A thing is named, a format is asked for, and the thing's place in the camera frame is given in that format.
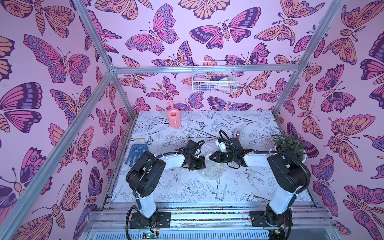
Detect clear bubble wrap sheet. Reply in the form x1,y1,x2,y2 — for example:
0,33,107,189
199,154,225,180

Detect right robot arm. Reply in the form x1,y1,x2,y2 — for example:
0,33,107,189
209,147,311,227

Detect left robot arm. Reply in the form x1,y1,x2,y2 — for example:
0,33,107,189
126,151,206,219

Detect pink watering can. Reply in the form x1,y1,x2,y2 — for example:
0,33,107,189
167,102,182,129

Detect potted green plant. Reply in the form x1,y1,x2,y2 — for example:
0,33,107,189
275,135,306,162

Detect blue work glove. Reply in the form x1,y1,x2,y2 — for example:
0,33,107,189
124,138,149,167

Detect green circuit board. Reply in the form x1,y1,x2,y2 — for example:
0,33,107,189
142,232,159,240

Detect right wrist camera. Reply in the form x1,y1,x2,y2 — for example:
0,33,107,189
216,138,240,153

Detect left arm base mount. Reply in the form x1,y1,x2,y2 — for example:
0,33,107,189
129,211,171,229

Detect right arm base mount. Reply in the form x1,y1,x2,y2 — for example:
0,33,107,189
250,210,293,229

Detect white wire basket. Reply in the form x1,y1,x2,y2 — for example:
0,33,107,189
191,60,239,94

